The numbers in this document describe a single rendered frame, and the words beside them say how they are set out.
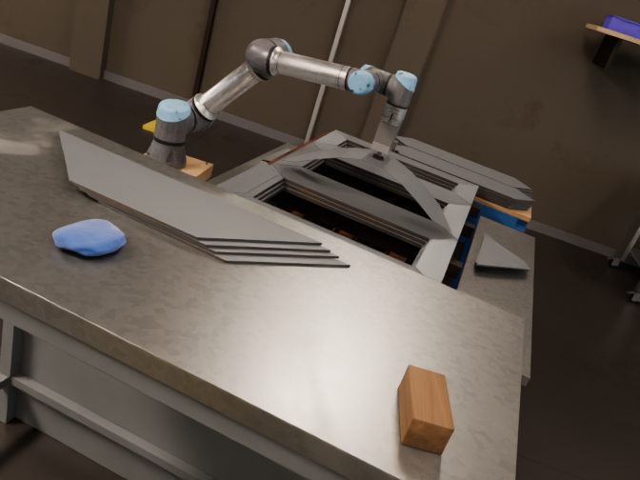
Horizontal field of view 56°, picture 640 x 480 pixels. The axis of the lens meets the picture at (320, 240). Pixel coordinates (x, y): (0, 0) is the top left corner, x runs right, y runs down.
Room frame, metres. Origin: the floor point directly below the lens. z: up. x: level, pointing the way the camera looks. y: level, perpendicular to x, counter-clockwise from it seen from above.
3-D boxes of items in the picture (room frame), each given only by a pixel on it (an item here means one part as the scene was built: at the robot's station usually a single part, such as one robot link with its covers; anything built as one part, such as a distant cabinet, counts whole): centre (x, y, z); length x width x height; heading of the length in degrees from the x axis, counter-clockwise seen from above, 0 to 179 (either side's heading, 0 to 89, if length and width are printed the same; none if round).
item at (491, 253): (2.17, -0.70, 0.77); 0.45 x 0.20 x 0.04; 168
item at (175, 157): (2.11, 0.66, 0.78); 0.15 x 0.15 x 0.10
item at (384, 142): (2.04, -0.11, 1.12); 0.10 x 0.09 x 0.16; 81
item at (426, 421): (0.71, -0.22, 1.07); 0.12 x 0.06 x 0.05; 3
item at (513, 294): (2.02, -0.67, 0.74); 1.20 x 0.26 x 0.03; 168
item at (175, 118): (2.12, 0.66, 0.90); 0.13 x 0.12 x 0.14; 165
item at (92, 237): (0.88, 0.37, 1.07); 0.12 x 0.10 x 0.03; 163
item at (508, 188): (2.99, -0.56, 0.82); 0.80 x 0.40 x 0.06; 78
